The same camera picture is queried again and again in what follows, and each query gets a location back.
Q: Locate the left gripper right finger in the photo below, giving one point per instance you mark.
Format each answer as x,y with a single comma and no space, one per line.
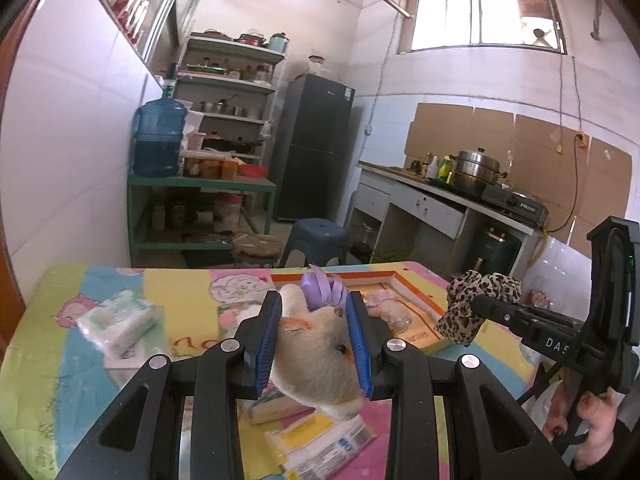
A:
489,436

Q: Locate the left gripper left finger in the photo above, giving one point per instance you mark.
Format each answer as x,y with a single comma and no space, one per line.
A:
138,435

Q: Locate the beige plush with purple bow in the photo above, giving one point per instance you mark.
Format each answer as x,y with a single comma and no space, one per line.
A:
313,364

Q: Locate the green white tissue box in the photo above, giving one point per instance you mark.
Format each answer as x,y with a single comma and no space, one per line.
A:
123,368

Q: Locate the green white tissue pack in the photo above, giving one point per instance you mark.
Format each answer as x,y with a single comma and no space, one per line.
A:
118,323

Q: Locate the dark green air fryer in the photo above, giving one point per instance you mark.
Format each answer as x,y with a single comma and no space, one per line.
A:
492,251

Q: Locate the orange-rimmed cardboard tray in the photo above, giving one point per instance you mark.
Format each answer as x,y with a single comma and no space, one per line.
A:
411,302

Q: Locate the yellow white wipes pack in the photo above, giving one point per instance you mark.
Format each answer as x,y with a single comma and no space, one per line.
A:
316,446

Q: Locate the pink plush doll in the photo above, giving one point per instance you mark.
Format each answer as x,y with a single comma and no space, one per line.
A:
385,304

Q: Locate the black gas stove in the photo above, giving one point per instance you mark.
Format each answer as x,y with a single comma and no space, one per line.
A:
516,205

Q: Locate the round cushioned metal stool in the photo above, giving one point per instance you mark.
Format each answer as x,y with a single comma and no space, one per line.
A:
250,250

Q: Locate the stainless steel steamer pot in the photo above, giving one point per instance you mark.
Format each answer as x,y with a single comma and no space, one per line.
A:
473,171

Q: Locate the white plastic bucket red lid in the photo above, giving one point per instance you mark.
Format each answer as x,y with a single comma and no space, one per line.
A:
227,212

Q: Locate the white kitchen counter cabinet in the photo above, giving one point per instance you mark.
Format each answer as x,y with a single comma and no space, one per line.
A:
393,217

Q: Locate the green detergent bottle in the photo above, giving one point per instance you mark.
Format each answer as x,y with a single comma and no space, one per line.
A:
444,170

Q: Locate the blue plastic stool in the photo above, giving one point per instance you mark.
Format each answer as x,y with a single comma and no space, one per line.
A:
319,240

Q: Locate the green metal table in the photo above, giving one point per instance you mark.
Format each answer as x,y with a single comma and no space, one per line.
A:
180,214

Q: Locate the red plastic basin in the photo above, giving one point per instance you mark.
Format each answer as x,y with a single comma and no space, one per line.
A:
253,171

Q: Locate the blue water jug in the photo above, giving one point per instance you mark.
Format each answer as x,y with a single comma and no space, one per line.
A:
157,133

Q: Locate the black refrigerator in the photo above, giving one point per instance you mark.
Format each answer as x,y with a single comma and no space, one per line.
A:
312,148

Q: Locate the white shelving rack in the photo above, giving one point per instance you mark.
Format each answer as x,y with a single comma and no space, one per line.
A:
231,85

